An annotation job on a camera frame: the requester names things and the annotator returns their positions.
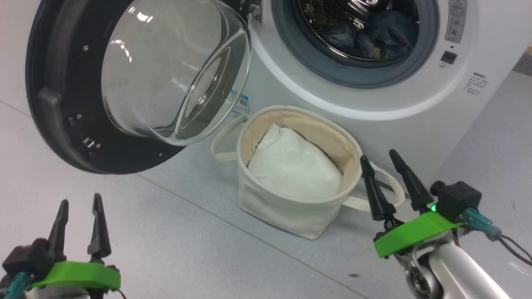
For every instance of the white front-load washing machine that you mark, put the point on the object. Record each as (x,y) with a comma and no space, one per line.
(415,104)

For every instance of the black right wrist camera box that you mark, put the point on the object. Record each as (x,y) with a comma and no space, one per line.
(457,199)

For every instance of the blue garment with orange print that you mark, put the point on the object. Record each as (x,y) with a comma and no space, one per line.
(390,29)

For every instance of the grey warning sticker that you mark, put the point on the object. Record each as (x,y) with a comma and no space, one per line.
(456,20)

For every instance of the metal door hinge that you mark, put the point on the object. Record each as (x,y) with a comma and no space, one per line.
(254,10)

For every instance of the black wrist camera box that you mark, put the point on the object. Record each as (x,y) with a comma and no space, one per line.
(27,257)
(457,199)

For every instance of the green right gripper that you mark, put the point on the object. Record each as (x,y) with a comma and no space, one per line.
(411,234)

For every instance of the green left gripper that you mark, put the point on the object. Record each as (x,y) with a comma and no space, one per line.
(79,275)

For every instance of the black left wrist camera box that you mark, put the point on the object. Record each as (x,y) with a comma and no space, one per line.
(27,257)

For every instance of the cream fabric laundry basket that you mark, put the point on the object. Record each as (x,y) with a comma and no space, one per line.
(291,216)

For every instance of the steel washer drum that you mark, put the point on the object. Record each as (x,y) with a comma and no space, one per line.
(316,16)

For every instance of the black door lock socket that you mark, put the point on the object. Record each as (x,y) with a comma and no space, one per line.
(449,57)

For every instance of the black round glass washer door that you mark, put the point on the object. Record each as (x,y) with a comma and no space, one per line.
(62,83)

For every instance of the white cloth basket filler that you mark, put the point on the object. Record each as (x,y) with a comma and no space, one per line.
(291,166)

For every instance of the blue energy label sticker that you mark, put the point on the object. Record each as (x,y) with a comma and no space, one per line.
(243,104)

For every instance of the grey rubber door gasket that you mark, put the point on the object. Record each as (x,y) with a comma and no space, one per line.
(291,45)

